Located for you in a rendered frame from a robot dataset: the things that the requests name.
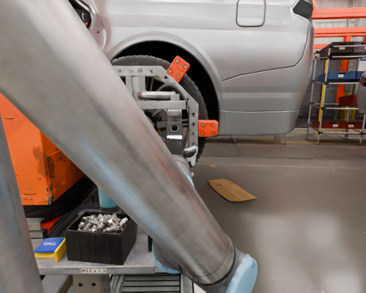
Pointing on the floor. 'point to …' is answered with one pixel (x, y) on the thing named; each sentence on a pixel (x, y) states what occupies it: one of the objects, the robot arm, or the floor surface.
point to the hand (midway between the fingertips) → (174, 146)
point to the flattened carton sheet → (230, 190)
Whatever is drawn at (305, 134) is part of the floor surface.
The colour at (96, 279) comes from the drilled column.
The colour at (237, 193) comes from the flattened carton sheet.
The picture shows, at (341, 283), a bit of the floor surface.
